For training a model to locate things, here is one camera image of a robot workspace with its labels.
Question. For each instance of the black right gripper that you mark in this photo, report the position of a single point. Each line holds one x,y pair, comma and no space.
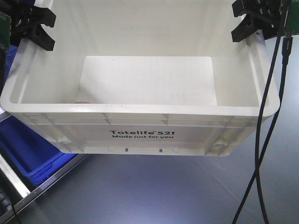
270,12

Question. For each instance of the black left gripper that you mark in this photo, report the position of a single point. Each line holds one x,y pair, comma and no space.
17,14

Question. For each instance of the white Totelife plastic crate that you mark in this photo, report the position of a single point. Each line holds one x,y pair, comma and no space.
162,77

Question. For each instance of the pink round plush toy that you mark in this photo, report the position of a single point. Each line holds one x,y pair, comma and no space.
82,102

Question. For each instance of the green circuit board left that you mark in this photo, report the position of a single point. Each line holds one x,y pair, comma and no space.
5,30

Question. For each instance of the green circuit board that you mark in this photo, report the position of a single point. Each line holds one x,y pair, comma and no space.
292,25
5,30

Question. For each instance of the green circuit board right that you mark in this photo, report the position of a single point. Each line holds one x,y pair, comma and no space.
292,25

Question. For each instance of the blue plastic bin left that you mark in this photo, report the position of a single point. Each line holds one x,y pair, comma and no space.
34,157

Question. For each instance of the steel shelf front rail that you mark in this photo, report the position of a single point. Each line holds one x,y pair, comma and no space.
21,194

